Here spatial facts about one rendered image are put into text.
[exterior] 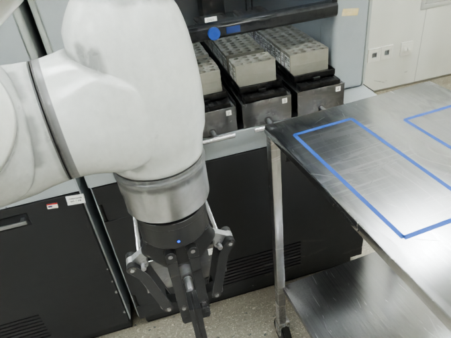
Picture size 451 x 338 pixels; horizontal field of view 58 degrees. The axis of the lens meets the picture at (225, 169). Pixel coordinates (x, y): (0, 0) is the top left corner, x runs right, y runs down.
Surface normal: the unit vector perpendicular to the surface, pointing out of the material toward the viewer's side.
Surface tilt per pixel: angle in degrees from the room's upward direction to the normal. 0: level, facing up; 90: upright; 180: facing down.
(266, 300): 0
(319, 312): 0
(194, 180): 90
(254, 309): 0
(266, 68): 90
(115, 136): 93
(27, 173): 108
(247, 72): 90
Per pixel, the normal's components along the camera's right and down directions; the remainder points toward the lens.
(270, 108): 0.26, 0.53
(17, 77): 0.11, -0.58
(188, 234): 0.53, 0.44
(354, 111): -0.11, -0.81
